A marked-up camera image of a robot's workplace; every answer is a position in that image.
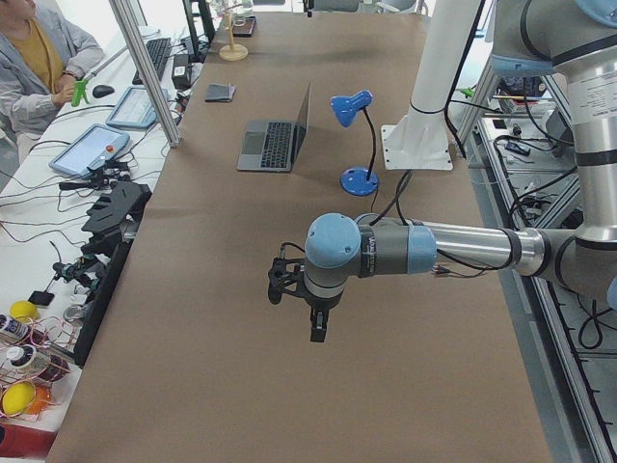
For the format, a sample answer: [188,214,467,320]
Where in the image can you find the near blue teach pendant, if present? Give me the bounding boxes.
[48,124,130,177]

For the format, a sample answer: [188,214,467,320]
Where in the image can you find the copper wire basket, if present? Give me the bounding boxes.
[1,314,77,421]

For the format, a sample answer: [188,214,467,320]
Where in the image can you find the folded grey cloth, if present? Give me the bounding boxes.
[204,83,236,102]

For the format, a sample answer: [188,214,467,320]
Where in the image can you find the black tray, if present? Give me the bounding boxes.
[232,16,256,38]

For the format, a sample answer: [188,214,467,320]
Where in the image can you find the yellow ball in basket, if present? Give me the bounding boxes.
[1,382,36,416]

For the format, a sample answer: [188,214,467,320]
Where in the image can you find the blue teach pendant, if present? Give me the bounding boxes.
[48,124,130,177]
[105,86,157,130]

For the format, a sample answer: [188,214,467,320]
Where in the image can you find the seated person grey jacket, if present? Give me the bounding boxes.
[1,1,104,137]

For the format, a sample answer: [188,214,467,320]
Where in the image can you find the far blue teach pendant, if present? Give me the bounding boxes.
[105,86,157,130]

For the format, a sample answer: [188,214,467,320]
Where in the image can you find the wooden cup stand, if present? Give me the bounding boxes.
[218,1,249,62]

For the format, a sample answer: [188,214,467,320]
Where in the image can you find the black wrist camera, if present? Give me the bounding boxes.
[267,241,308,305]

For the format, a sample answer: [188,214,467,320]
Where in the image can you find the aluminium frame post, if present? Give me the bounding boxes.
[109,0,180,148]

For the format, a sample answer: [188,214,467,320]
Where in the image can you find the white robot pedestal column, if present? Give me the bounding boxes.
[407,0,488,160]

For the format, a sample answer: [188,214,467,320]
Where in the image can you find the blue desk lamp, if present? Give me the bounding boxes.
[330,90,379,197]

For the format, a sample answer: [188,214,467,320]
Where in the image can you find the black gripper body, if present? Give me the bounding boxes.
[306,295,337,321]

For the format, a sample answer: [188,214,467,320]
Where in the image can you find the black computer mouse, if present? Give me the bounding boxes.
[92,85,115,98]

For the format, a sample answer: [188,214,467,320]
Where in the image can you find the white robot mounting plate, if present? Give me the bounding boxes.
[381,121,453,171]

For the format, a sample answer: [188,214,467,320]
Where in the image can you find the green handled grabber tool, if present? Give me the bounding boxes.
[71,46,127,107]

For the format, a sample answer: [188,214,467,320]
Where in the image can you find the black tool holder rack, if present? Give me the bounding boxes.
[72,181,152,367]

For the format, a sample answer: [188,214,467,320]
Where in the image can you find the black power adapter box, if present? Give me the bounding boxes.
[172,53,192,91]

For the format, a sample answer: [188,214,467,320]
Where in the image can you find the grey laptop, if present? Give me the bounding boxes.
[236,83,311,173]

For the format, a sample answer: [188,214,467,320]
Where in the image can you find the black keyboard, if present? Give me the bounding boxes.
[146,38,172,80]

